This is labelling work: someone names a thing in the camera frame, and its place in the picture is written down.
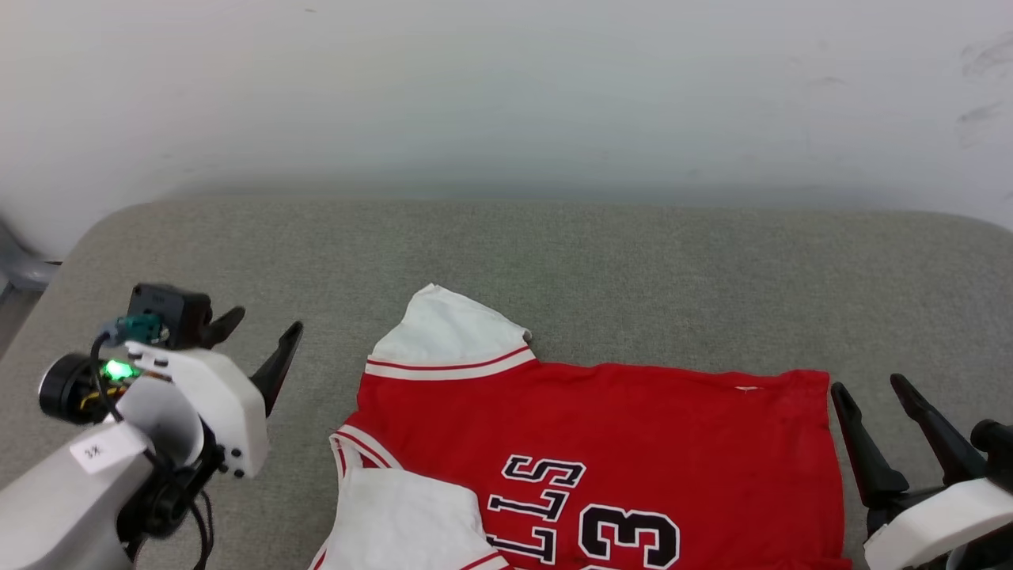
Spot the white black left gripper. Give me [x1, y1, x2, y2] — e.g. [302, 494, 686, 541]
[40, 306, 304, 480]

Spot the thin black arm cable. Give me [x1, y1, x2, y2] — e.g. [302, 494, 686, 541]
[187, 489, 216, 570]

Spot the teal plug camera cable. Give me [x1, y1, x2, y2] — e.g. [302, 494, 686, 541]
[89, 314, 165, 422]

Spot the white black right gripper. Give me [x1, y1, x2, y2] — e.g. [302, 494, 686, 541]
[831, 374, 1013, 570]

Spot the red white basketball jersey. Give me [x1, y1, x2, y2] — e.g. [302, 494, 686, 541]
[309, 283, 852, 570]

